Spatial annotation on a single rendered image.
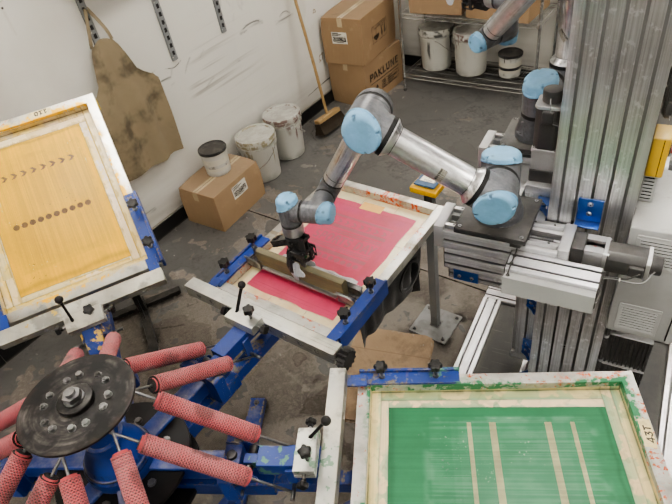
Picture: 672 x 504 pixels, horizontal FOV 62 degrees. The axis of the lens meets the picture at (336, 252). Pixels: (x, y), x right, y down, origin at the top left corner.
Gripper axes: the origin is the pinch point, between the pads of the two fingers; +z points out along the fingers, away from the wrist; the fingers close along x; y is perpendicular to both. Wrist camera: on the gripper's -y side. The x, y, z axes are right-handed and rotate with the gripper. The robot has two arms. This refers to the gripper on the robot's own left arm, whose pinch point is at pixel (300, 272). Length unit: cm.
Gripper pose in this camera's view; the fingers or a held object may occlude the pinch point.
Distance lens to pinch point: 208.9
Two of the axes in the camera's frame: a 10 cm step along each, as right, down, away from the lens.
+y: 8.1, 2.9, -5.1
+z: 1.5, 7.4, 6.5
